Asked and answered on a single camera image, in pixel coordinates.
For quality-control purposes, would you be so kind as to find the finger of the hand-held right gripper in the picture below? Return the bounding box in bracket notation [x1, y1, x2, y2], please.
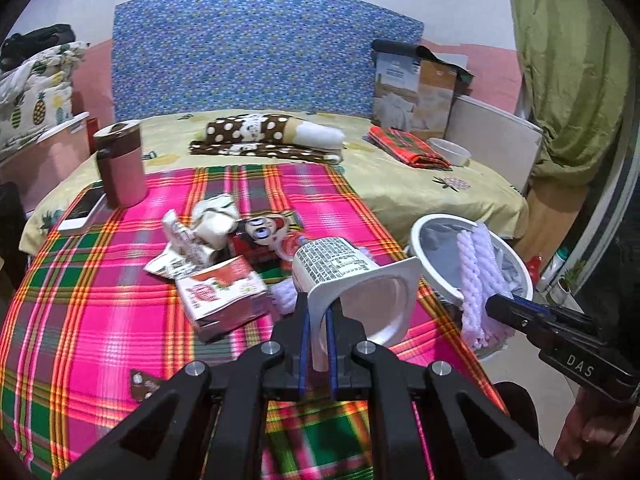
[485, 293, 553, 347]
[511, 295, 599, 330]

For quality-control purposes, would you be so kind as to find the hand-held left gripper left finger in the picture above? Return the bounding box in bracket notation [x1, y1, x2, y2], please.
[57, 292, 311, 480]

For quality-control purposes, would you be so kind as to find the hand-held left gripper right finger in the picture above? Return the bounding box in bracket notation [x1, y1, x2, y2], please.
[325, 305, 576, 480]

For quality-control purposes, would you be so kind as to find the white printed yogurt cup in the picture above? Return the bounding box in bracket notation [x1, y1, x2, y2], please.
[291, 236, 421, 373]

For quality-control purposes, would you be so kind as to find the white rimmed trash bin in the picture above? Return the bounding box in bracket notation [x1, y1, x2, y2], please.
[409, 213, 533, 361]

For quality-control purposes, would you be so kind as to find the red cartoon face can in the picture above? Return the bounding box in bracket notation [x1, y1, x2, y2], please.
[227, 212, 301, 266]

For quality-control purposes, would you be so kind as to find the white paper bag green print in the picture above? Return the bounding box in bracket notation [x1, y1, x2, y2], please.
[192, 195, 239, 250]

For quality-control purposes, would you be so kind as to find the person's right hand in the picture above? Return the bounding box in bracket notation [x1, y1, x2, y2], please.
[555, 390, 627, 468]

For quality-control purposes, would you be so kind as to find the white green bottle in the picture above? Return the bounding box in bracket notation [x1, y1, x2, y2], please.
[543, 247, 571, 295]

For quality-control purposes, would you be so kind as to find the red bottle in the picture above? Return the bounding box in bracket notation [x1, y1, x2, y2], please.
[525, 255, 544, 292]

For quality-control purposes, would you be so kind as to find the white foam net sleeve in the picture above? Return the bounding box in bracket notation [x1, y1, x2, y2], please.
[270, 280, 301, 317]

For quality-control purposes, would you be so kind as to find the red white drink carton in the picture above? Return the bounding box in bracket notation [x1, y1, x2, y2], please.
[175, 255, 268, 343]

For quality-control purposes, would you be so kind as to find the red white foil lid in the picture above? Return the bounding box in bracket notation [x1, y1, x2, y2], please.
[280, 232, 309, 262]

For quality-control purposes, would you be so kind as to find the crumpled printed paper bag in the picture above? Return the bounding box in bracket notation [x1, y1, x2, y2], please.
[144, 210, 221, 278]

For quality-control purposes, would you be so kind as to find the small brown wrapper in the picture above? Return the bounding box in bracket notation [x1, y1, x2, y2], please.
[129, 369, 161, 402]

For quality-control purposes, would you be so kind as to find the yellow pineapple print sheet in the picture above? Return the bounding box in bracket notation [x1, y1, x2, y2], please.
[19, 109, 530, 253]

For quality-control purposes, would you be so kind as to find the white bowl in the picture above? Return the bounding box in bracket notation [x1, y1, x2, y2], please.
[427, 137, 471, 167]

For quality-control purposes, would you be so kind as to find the white panel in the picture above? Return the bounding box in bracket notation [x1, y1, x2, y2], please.
[444, 95, 545, 196]

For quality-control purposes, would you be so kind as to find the red plaid folded cloth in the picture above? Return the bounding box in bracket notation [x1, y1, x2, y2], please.
[368, 126, 453, 170]

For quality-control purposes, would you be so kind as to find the pink plaid cloth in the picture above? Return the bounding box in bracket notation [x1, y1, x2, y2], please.
[0, 164, 511, 480]

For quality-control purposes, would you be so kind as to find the brown polka dot cloth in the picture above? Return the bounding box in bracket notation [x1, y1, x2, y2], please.
[189, 112, 346, 165]

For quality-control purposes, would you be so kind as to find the green curtain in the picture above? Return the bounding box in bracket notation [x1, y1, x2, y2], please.
[502, 0, 631, 178]

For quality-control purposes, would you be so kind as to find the cardboard quilt packaging box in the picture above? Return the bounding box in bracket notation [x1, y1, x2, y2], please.
[371, 39, 473, 133]

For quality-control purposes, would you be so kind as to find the pink tumbler with brown lid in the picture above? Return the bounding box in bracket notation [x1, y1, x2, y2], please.
[93, 120, 148, 208]

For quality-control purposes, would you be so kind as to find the white smartphone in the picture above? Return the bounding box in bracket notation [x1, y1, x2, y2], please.
[57, 184, 108, 236]

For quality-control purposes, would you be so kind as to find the blue floral mattress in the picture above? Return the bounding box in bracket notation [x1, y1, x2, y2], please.
[112, 0, 425, 121]

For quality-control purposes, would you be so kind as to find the pink storage box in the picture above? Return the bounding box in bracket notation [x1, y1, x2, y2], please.
[0, 111, 93, 206]

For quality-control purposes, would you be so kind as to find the pineapple print quilt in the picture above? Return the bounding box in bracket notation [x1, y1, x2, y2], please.
[0, 40, 90, 161]

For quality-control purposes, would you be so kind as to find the black bag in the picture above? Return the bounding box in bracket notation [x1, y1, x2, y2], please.
[0, 24, 76, 72]

